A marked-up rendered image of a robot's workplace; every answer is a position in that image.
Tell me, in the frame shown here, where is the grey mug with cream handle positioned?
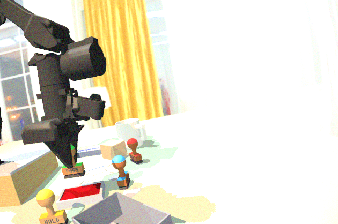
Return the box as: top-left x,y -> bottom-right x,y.
115,118 -> 148,150

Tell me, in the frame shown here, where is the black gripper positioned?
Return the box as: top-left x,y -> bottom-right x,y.
21,83 -> 90,169

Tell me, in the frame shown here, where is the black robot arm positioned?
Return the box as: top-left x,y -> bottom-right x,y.
0,0 -> 106,120

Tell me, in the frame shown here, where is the red rubber stamp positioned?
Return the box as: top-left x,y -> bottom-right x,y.
127,138 -> 143,164

